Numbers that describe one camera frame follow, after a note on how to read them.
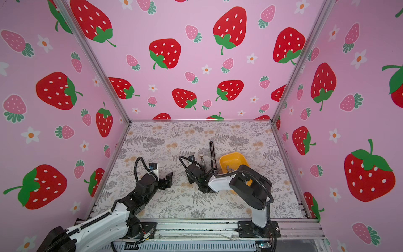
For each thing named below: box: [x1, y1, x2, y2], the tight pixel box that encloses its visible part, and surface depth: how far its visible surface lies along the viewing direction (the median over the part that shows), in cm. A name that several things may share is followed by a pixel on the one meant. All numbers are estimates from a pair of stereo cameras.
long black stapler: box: [209, 141, 218, 171], surface depth 103 cm
